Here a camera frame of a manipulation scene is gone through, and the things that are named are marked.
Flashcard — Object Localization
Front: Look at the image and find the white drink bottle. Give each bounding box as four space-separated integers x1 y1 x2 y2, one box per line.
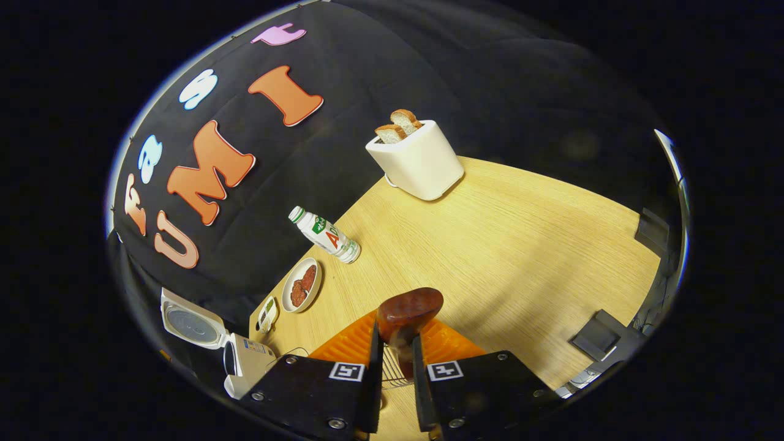
288 206 361 265

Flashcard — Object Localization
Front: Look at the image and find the white toaster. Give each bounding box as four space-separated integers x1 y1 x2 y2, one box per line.
366 119 465 202

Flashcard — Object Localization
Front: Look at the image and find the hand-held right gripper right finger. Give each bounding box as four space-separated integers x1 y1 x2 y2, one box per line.
412 315 561 439

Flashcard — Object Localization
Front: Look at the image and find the black backdrop cloth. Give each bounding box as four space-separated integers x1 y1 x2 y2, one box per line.
107 0 680 344

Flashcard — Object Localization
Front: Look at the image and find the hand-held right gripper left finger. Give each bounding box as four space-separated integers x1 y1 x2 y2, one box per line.
239 309 385 441

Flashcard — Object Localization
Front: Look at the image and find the white condiment dish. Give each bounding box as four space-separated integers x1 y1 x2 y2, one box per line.
257 296 279 333

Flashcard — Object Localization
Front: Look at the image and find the white round plate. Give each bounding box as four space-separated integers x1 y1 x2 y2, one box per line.
281 257 323 314

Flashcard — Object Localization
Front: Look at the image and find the brown wooden spoon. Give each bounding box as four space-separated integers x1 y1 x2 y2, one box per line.
375 287 444 379

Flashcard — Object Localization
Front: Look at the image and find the white rice cooker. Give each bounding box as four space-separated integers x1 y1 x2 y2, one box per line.
160 288 277 400

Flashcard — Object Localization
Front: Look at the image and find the black square block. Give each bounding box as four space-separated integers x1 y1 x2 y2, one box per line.
570 309 647 362

